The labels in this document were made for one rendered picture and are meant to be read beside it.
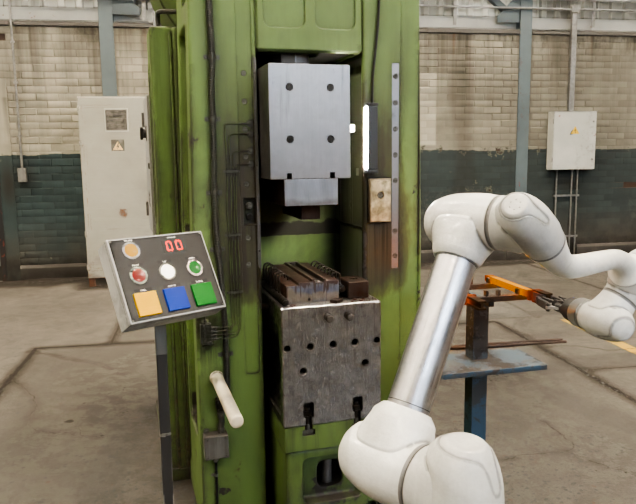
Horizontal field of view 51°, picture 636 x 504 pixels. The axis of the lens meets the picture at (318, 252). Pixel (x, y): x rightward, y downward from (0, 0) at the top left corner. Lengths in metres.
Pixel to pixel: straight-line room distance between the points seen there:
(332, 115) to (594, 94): 7.59
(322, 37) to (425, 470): 1.68
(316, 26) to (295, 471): 1.64
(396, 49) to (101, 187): 5.50
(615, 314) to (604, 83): 8.00
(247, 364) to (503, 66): 7.16
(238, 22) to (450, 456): 1.71
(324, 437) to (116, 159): 5.61
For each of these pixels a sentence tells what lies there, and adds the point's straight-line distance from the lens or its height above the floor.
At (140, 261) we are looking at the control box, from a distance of 2.16.
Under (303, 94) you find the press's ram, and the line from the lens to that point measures 2.40.
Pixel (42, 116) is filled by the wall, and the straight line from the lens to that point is 8.52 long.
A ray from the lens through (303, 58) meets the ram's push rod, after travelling 2.62.
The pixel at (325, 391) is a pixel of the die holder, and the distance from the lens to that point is 2.50.
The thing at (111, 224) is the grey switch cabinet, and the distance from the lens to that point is 7.77.
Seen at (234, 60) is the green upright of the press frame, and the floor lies 1.79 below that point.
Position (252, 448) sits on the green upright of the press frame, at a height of 0.32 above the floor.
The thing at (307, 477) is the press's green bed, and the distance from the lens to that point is 2.67.
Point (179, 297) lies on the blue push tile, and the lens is 2.15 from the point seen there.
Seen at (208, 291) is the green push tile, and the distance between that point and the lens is 2.21.
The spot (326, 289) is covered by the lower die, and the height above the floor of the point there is 0.96.
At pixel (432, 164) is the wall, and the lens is 8.81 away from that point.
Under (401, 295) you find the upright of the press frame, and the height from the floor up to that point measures 0.88.
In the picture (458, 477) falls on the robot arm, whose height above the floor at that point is 0.83.
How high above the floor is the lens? 1.46
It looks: 8 degrees down
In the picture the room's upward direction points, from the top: 1 degrees counter-clockwise
